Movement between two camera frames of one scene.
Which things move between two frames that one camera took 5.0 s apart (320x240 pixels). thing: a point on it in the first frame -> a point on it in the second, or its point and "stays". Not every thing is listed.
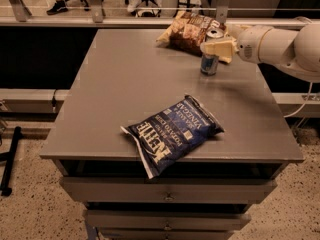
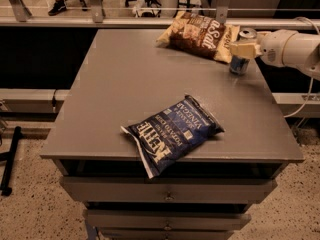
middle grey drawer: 167,219 stays
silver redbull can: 209,64 -> 240,65
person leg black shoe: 60,4 stays
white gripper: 248,44 -> 271,48
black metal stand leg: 9,157 stays
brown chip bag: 188,32 stays
